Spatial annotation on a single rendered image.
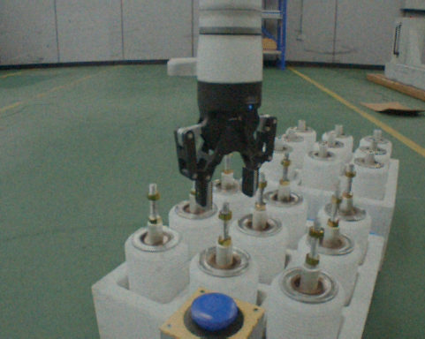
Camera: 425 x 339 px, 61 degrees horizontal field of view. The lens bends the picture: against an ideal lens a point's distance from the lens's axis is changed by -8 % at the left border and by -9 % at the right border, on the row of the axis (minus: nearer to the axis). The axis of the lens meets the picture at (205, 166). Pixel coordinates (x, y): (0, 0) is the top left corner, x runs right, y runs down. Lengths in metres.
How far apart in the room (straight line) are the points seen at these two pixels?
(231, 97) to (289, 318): 0.27
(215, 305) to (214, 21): 0.28
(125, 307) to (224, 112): 0.33
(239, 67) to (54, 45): 6.93
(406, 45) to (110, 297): 4.60
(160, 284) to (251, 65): 0.34
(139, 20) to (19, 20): 2.20
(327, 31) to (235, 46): 6.45
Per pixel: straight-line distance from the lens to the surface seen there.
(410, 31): 4.92
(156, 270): 0.57
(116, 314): 0.62
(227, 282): 0.51
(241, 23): 0.42
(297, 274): 0.52
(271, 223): 0.64
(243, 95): 0.42
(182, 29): 6.68
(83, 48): 7.09
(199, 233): 0.65
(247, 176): 0.50
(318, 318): 0.48
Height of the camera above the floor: 0.55
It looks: 20 degrees down
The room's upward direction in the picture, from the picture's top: straight up
